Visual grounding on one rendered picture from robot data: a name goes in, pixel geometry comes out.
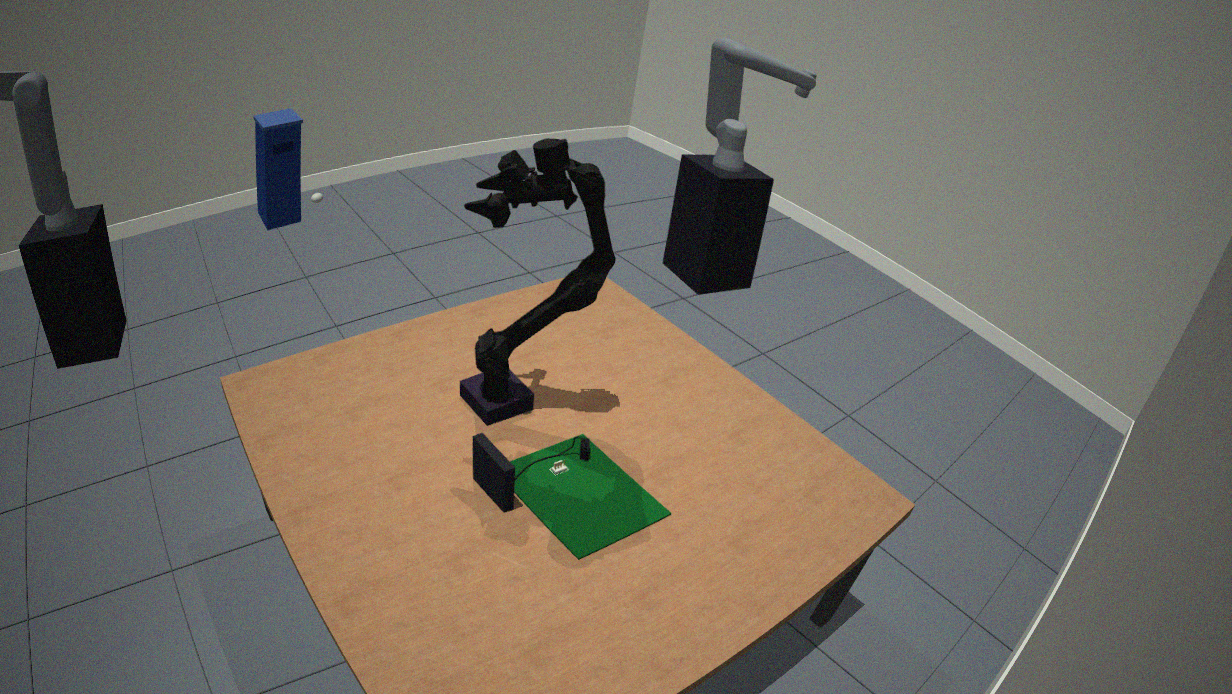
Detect green circuit board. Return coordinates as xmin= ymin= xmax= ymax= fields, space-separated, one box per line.
xmin=510 ymin=438 xmax=671 ymax=560

